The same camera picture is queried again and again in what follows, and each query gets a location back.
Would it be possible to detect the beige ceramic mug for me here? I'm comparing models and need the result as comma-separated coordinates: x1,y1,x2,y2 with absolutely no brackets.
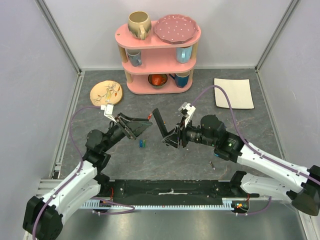
127,11,152,40

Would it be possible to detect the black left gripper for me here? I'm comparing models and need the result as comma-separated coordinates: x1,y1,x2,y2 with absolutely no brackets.
102,112,153,152

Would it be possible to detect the slotted cable duct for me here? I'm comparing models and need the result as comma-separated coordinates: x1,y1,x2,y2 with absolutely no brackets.
80,199,249,211

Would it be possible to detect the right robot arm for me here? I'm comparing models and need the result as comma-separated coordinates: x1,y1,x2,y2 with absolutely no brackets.
155,114,320,216

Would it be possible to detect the black remote control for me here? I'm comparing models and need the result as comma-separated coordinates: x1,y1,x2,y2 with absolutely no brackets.
152,108,168,139

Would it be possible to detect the pink three-tier shelf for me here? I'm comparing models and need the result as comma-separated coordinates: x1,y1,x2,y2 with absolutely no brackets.
115,23,201,95

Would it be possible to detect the dark battery near base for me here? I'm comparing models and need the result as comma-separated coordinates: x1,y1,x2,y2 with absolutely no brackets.
209,161,216,170

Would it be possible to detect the orange red cup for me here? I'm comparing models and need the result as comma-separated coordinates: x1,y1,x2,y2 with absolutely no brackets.
151,74,167,86

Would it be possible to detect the light blue mug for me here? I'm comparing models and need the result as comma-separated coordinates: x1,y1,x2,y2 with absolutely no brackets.
176,45,193,64

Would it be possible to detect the dark blue mug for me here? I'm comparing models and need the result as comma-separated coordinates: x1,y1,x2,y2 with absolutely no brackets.
169,71,190,88

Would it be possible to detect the grey blue mug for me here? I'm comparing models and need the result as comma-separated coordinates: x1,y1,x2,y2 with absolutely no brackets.
126,49,142,67

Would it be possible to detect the pink dotted plate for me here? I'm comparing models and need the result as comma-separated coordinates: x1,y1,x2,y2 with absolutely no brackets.
154,14,200,45

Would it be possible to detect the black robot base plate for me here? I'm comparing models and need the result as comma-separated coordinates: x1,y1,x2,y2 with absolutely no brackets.
97,179,259,206

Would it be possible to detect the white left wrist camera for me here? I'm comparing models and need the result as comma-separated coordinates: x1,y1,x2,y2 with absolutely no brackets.
100,103,117,123

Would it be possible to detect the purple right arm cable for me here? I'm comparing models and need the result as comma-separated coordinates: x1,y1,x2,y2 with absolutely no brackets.
191,85,320,217

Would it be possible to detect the beige bird pattern plate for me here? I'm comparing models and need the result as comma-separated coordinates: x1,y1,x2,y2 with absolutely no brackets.
90,80,123,107

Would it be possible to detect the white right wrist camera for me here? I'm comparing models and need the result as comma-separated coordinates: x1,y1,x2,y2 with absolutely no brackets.
178,102,196,127

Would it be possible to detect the white square plate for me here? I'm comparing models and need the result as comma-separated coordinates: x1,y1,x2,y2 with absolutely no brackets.
213,78,255,110

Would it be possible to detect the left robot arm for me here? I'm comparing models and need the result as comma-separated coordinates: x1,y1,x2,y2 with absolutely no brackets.
22,113,152,240

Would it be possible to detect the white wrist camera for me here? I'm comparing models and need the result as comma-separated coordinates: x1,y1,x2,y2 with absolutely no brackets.
178,102,196,127
100,103,117,123

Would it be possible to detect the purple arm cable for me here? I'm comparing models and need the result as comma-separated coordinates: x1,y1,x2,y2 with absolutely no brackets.
191,85,320,217
31,105,136,240

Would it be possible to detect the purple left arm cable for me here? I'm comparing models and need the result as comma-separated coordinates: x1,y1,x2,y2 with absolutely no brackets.
31,105,136,240

